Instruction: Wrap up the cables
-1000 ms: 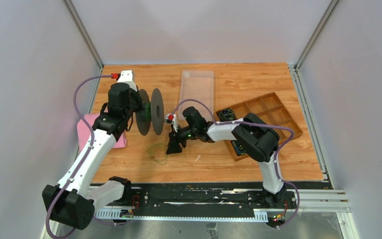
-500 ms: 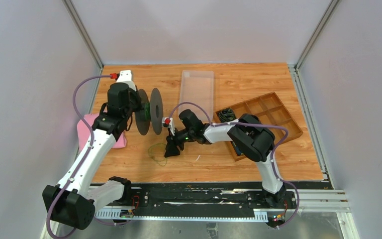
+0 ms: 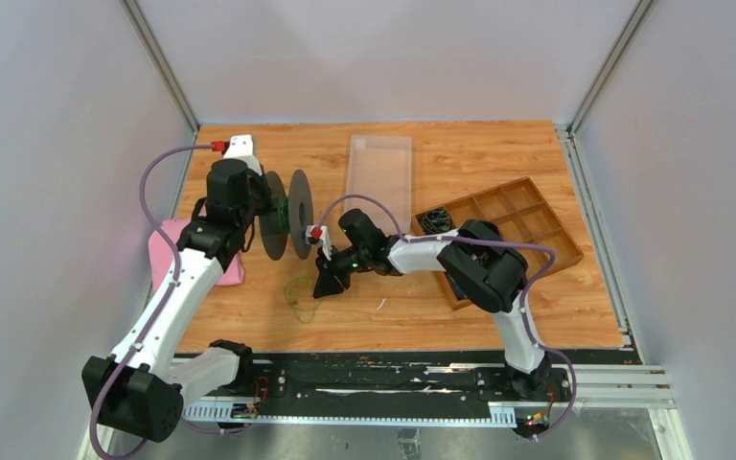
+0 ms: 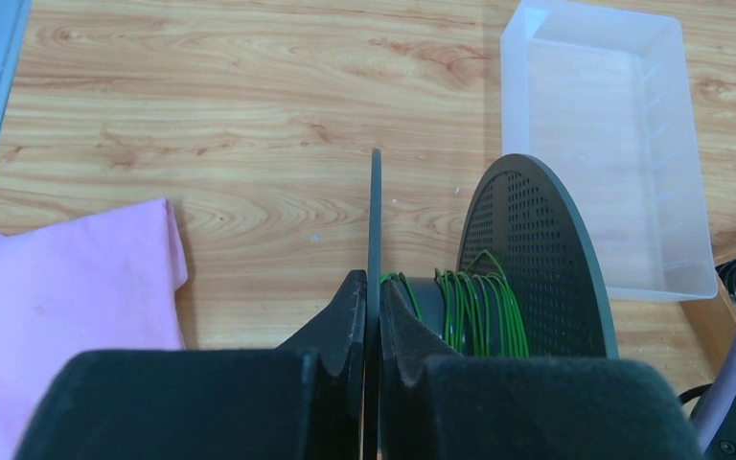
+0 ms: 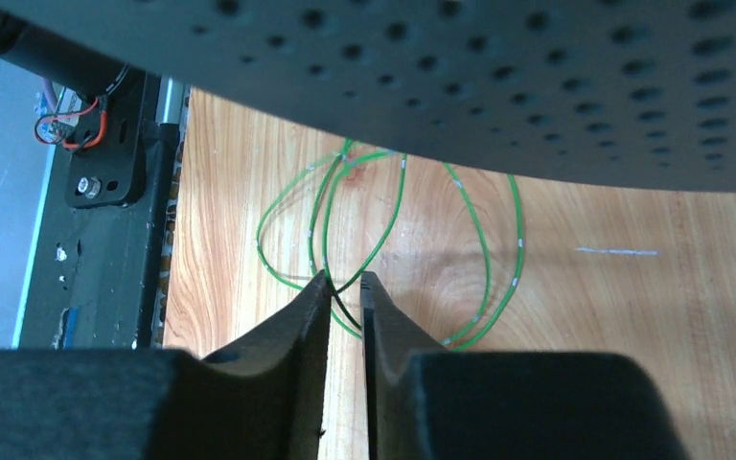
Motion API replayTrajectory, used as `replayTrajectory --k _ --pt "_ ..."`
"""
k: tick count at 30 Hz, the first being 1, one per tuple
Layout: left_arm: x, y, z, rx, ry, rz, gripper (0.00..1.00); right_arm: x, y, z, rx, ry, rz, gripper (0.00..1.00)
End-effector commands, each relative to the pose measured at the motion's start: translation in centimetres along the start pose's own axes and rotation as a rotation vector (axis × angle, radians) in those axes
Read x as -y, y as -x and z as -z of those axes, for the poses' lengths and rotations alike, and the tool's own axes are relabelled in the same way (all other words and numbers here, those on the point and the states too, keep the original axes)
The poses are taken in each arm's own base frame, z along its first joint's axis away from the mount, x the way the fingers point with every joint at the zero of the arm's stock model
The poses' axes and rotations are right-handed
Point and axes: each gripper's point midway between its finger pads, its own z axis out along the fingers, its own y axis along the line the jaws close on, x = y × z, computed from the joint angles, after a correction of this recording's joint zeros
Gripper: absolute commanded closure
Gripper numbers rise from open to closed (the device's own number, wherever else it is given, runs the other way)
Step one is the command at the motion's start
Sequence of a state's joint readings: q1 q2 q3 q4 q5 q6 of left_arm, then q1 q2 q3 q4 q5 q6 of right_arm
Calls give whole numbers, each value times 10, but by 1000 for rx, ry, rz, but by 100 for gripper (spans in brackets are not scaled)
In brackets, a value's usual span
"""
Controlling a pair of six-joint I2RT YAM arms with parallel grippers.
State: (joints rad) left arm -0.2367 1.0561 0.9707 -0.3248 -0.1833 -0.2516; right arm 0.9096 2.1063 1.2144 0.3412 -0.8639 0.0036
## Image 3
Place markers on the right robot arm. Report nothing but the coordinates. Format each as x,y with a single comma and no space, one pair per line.
489,271

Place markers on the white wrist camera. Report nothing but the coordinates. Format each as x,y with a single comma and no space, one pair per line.
318,235
243,147

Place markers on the pink cloth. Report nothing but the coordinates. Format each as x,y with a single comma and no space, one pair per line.
161,257

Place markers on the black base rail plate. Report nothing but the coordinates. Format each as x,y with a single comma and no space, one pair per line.
404,386

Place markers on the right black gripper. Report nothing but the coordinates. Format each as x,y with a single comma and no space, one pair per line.
331,281

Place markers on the coiled cable blue green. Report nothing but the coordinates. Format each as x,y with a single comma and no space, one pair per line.
436,221

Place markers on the dark grey perforated spool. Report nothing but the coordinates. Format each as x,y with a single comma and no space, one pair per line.
287,217

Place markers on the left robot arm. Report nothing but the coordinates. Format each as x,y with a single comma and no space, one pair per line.
136,388

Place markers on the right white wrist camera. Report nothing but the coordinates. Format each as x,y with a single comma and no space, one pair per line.
318,235

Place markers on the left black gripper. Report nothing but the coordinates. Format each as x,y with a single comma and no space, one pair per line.
261,182

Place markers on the translucent plastic tray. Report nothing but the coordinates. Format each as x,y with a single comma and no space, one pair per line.
381,167

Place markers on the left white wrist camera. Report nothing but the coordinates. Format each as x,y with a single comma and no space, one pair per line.
243,147

